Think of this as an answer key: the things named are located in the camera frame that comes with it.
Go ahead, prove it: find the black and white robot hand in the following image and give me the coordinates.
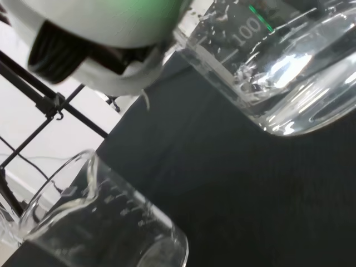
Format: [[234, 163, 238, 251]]
[[5, 0, 193, 112]]

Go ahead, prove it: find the clear empty glass beaker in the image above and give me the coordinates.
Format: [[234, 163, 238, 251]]
[[0, 149, 190, 267]]

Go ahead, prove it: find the black tripod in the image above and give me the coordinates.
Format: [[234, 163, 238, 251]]
[[0, 50, 110, 217]]

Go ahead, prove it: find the black bench cloth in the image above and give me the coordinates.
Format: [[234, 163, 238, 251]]
[[0, 51, 356, 267]]

